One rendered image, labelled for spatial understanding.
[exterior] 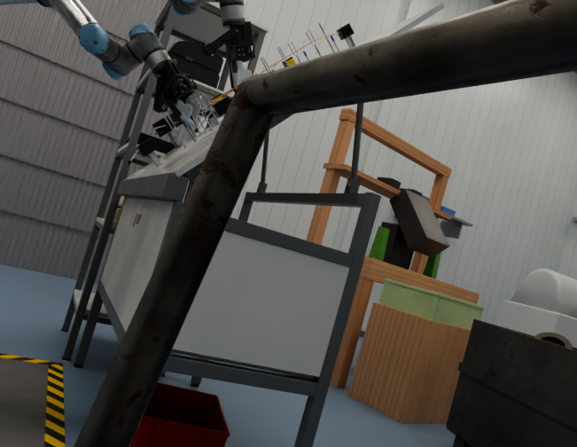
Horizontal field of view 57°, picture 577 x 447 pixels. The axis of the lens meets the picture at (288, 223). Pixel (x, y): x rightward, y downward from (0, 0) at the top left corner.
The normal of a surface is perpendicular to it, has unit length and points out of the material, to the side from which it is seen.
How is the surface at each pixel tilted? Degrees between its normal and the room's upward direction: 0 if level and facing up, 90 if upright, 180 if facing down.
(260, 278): 90
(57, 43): 90
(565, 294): 80
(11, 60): 90
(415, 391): 90
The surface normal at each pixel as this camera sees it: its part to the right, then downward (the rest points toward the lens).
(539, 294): -0.84, -0.27
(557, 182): 0.54, 0.11
